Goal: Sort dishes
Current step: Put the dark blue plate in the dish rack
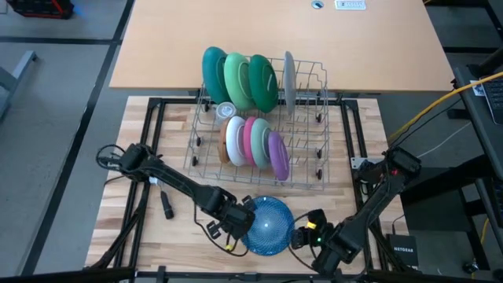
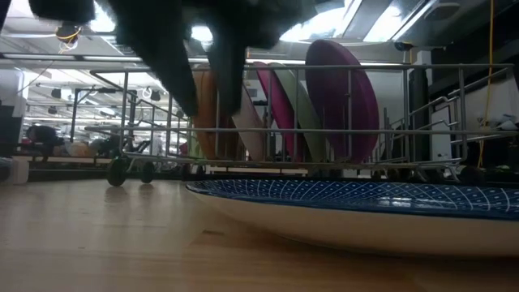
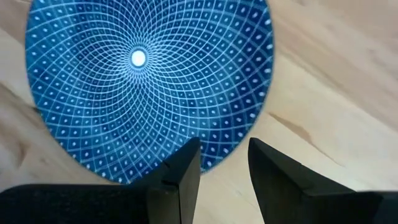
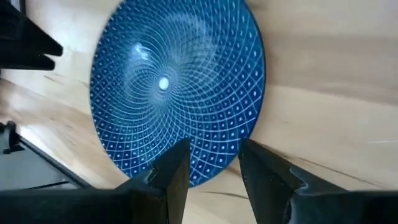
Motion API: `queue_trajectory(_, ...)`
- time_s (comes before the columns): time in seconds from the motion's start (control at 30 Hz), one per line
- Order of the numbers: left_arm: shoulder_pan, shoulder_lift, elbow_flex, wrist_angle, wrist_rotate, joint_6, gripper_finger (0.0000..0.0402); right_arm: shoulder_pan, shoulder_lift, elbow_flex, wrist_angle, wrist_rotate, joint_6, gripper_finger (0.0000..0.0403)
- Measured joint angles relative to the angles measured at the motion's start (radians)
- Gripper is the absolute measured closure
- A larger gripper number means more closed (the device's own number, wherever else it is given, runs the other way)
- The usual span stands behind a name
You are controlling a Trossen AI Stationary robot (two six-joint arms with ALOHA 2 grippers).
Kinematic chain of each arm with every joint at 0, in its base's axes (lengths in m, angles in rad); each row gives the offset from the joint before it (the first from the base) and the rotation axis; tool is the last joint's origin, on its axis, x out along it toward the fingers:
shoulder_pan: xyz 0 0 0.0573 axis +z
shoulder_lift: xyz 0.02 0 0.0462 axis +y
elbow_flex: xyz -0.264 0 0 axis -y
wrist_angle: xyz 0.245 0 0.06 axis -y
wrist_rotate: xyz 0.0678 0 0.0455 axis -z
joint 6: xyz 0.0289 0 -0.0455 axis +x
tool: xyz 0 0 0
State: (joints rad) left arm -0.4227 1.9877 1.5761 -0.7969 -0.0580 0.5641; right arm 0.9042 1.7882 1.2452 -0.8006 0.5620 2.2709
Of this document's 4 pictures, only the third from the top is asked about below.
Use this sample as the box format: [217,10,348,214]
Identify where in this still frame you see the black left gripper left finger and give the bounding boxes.
[0,136,202,224]

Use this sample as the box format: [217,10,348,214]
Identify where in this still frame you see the blue patterned plate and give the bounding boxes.
[24,0,275,185]

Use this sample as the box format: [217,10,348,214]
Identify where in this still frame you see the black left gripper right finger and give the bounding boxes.
[248,137,398,224]

